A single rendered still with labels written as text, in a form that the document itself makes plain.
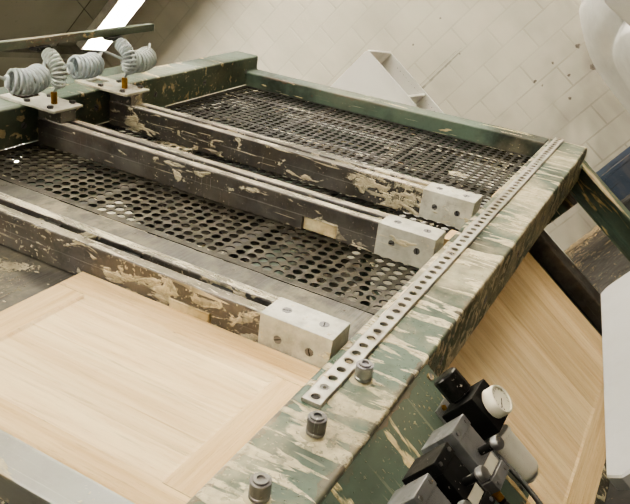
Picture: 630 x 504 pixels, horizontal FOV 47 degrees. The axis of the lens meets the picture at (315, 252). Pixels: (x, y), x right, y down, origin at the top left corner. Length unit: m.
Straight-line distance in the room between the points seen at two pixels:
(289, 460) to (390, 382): 0.22
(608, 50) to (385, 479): 0.55
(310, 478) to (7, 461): 0.34
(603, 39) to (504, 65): 5.50
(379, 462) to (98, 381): 0.40
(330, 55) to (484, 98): 1.38
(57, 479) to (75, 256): 0.54
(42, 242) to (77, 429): 0.49
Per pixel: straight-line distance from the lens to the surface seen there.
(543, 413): 1.81
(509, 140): 2.40
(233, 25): 6.89
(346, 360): 1.06
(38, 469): 0.90
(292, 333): 1.09
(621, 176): 5.16
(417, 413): 1.03
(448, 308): 1.25
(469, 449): 0.91
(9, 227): 1.43
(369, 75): 4.95
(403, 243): 1.47
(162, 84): 2.37
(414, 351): 1.11
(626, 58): 0.67
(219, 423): 0.98
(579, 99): 6.16
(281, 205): 1.57
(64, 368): 1.09
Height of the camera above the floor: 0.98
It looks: 3 degrees up
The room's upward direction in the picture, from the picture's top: 40 degrees counter-clockwise
